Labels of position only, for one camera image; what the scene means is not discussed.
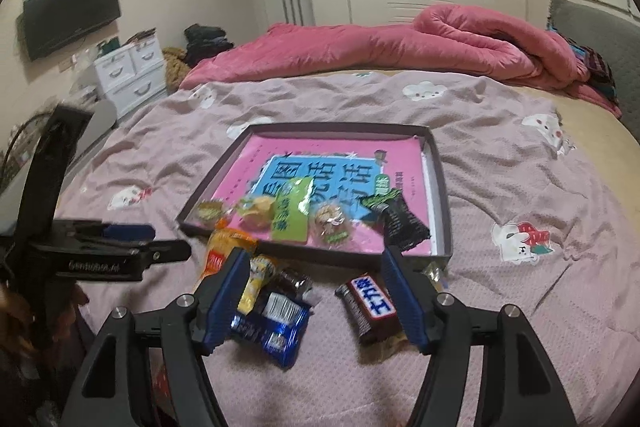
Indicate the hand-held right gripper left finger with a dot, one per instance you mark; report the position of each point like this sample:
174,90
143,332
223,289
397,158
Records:
225,302

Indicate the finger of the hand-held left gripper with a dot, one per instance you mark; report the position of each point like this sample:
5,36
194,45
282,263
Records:
167,252
130,232

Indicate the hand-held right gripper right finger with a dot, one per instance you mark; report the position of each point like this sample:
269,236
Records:
407,302

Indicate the dark chocolate bar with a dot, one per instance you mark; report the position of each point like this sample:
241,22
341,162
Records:
372,307

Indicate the yellow snack packet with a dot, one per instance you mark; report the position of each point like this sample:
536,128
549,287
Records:
255,282

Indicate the orange snack packet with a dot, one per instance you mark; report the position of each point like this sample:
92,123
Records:
220,257

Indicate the blue snack packet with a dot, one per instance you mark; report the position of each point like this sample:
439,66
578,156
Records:
272,327

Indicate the small green candy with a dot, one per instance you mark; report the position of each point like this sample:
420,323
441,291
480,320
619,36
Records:
210,209

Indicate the brown cake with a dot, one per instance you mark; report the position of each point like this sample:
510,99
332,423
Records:
292,282

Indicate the black green snack packet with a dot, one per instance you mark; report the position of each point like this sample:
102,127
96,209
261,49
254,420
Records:
400,222

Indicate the clear yellow pastry packet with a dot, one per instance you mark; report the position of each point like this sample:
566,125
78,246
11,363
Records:
255,214

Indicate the clear cookie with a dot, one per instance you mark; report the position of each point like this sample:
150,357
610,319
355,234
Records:
330,224

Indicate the grey cardboard box tray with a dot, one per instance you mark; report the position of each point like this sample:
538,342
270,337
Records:
340,130

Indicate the grey padded board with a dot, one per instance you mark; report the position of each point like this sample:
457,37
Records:
102,122

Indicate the pink book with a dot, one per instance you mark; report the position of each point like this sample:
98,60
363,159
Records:
405,162

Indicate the printed mauve bedsheet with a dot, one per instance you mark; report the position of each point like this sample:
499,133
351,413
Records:
500,187

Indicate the white drawer cabinet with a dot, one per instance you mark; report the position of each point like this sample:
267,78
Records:
130,72

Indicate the brown plush blanket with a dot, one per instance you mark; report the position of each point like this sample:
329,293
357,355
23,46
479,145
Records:
175,67

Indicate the dark clothes pile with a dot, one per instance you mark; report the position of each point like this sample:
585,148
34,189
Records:
205,39

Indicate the pink quilt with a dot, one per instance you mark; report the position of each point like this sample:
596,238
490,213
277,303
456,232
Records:
350,52

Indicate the beige bed sheet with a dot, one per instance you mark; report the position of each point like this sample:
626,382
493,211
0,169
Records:
600,132

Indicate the striped clothes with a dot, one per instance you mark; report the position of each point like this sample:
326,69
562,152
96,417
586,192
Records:
597,67

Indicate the grey padded headboard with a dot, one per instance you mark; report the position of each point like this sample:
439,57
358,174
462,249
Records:
615,47

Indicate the black wall television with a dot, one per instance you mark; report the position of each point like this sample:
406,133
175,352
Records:
70,14

